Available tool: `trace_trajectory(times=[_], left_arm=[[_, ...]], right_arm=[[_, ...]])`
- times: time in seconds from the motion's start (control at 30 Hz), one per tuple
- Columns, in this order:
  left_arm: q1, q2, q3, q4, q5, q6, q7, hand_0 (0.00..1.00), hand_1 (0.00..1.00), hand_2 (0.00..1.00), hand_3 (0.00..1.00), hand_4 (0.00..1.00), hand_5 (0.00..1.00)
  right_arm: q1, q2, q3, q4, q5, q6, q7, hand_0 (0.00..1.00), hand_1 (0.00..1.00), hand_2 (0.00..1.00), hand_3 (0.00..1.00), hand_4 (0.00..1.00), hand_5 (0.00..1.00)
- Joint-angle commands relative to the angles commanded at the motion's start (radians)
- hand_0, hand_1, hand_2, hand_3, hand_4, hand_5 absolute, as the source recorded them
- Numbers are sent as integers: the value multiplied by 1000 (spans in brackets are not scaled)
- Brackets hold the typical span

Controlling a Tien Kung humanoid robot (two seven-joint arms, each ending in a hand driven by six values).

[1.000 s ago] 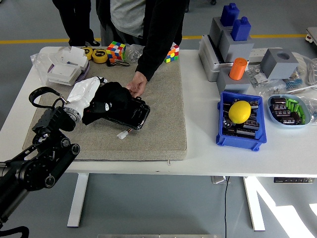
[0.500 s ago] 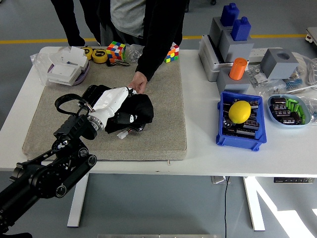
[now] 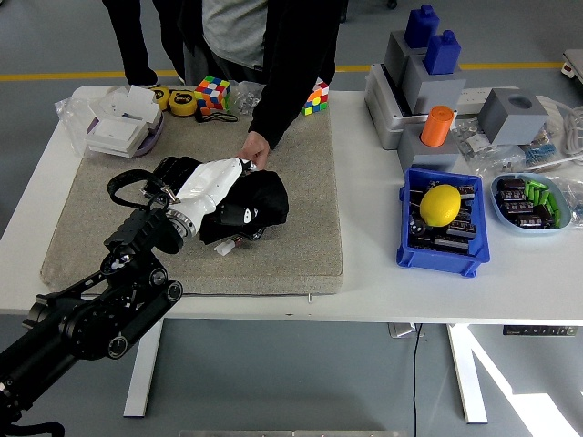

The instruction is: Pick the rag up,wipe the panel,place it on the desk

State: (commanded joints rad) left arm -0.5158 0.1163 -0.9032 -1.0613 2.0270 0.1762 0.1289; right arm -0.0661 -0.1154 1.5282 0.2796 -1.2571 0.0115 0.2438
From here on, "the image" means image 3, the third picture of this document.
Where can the grey-brown mat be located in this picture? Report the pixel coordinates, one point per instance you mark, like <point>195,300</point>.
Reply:
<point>296,255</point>

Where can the large colourful puzzle cube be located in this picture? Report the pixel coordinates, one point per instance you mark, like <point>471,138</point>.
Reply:
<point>212,94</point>

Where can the blue plastic bin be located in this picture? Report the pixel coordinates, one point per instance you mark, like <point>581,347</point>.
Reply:
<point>437,264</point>

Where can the black glossy panel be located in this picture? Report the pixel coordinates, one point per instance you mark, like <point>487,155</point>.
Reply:
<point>170,168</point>

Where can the black table control panel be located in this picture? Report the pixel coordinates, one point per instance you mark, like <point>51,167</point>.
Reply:
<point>539,331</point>

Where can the orange cylinder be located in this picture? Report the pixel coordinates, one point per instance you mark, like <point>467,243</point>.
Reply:
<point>438,127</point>

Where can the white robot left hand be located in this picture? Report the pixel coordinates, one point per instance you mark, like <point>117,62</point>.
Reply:
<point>205,184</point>

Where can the white cart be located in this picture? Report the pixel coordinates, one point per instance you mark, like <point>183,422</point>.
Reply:
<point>575,66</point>

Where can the blue plastic bottle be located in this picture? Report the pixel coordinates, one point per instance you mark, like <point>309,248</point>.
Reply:
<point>421,27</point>
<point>442,54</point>

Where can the light grey base case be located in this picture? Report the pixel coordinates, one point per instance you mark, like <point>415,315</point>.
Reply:
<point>387,125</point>

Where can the green battery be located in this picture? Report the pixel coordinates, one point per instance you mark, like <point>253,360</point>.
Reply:
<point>544,197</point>
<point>534,191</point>
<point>555,208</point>

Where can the white table leg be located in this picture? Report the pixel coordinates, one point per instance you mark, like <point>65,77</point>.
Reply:
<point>143,378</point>
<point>467,378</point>

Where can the black rag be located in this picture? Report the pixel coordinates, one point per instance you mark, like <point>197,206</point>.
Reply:
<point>268,196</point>

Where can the crumpled clear plastic bag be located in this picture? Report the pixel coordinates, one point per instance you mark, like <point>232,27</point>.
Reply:
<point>571,200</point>

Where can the purple bowl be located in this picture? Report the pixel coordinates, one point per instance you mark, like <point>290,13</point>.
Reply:
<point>156,135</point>

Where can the grey block holder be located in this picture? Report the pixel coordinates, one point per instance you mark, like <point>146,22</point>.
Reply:
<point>432,93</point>
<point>428,158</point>
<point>395,54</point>

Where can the silver bracket under table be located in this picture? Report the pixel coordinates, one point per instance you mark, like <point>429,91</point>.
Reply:
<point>401,330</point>

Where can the yellow lemon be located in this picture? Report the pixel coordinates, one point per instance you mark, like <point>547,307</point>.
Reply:
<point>439,206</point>

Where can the yellow tape measure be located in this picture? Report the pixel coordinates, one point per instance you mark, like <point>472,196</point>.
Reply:
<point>160,96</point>
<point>182,101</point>

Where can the clear bag of screws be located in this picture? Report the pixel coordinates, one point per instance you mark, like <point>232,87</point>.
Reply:
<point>501,160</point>

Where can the person's left hand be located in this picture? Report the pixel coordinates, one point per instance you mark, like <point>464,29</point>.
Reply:
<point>255,148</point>

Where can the person in black trousers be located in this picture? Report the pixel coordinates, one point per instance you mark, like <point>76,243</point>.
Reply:
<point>132,36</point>

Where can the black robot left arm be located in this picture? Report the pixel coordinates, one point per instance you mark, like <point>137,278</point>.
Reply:
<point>91,318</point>

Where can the person's left forearm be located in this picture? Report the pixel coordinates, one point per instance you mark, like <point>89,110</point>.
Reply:
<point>287,104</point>

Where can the small colourful puzzle cube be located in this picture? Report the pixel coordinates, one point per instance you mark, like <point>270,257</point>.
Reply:
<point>316,99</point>

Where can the bag of blue resistors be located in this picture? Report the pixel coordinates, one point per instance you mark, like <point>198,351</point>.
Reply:
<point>539,152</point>

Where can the light blue bowl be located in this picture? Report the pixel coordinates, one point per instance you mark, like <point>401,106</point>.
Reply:
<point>501,218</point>

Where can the white open carton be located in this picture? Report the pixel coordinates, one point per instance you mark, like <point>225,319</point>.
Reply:
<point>136,104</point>

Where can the grey block with round hole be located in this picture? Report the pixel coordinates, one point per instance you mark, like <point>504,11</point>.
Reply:
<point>510,123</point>

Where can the clear bag of small hardware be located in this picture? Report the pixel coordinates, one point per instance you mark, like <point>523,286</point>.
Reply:
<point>473,139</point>

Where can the clear bag of metal parts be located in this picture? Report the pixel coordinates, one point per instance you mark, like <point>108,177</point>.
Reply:
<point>246,98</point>

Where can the empty clear plastic bag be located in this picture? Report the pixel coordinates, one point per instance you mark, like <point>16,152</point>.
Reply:
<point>68,116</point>

